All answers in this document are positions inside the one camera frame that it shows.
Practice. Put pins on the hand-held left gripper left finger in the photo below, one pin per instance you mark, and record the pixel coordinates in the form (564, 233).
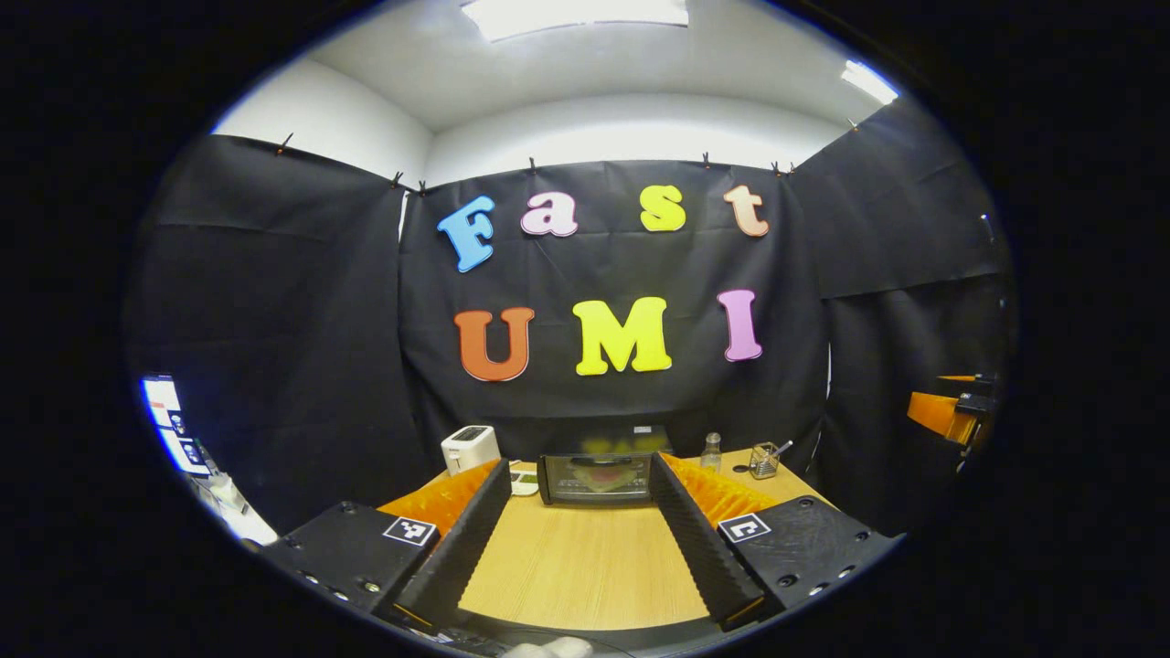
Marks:
(457, 557)

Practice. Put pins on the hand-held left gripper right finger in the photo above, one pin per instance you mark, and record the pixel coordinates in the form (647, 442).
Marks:
(699, 557)

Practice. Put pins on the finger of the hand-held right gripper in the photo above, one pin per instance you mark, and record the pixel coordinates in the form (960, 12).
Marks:
(973, 378)
(937, 413)

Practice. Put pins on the pink round food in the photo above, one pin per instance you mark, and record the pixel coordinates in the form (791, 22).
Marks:
(600, 476)

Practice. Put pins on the black electric oven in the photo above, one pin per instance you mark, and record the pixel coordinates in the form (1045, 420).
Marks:
(567, 484)

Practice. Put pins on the small white dish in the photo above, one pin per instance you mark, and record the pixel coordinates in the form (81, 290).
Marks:
(526, 484)

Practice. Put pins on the clear glass bottle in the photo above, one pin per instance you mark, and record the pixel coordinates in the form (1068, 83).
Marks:
(711, 455)

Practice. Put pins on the white toaster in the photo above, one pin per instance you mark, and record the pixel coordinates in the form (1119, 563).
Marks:
(469, 450)

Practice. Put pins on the clear utensil holder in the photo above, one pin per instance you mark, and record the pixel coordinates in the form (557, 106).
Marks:
(764, 462)

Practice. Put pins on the metal spoon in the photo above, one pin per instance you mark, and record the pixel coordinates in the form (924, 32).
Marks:
(783, 448)

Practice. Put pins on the white side desk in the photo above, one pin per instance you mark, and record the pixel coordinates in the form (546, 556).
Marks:
(242, 525)

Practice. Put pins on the black backdrop cloth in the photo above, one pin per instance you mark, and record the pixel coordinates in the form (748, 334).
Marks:
(603, 265)

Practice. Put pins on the ceiling light panel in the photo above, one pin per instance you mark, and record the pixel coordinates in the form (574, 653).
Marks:
(868, 80)
(576, 16)

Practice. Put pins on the computer monitor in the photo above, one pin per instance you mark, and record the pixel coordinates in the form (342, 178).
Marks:
(169, 420)

